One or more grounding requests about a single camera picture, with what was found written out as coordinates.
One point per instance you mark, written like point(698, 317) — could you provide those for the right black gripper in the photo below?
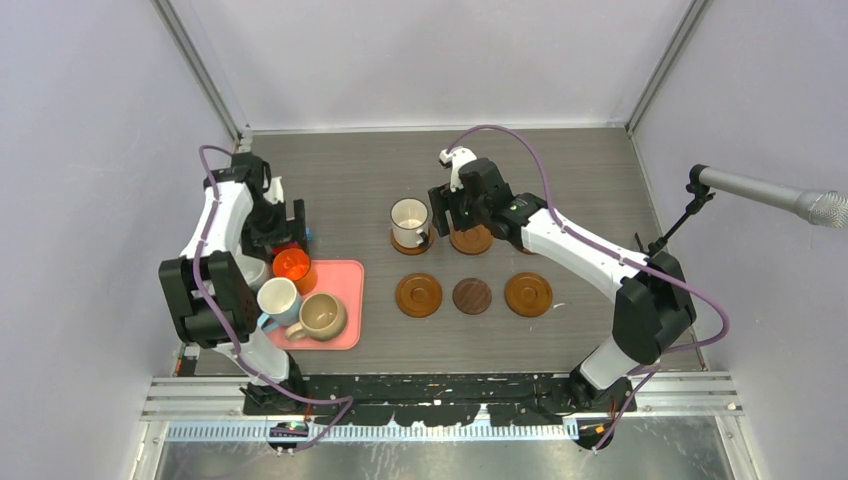
point(441, 197)

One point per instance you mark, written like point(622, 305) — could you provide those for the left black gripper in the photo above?
point(289, 231)

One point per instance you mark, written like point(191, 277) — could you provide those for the grey cup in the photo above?
point(409, 221)

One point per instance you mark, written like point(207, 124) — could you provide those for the orange cup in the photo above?
point(296, 265)

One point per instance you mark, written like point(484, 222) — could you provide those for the brown coaster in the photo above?
point(420, 249)
point(474, 241)
point(418, 295)
point(528, 294)

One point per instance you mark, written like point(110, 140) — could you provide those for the pink plastic tray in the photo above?
point(344, 279)

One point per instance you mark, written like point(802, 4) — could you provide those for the dark walnut coaster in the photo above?
point(472, 296)

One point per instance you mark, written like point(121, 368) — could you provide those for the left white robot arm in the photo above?
point(209, 297)

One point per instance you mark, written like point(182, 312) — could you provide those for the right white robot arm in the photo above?
point(651, 307)

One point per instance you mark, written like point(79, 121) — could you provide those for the beige mug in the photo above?
point(322, 317)

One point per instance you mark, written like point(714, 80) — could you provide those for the grey microphone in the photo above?
point(820, 208)

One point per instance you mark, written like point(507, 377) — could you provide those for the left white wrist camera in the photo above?
point(275, 192)

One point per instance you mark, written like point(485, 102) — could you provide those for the white mug blue handle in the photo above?
point(280, 302)

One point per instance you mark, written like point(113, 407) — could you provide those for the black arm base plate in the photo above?
point(512, 399)

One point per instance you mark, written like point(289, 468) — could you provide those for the aluminium frame rail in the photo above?
point(211, 409)

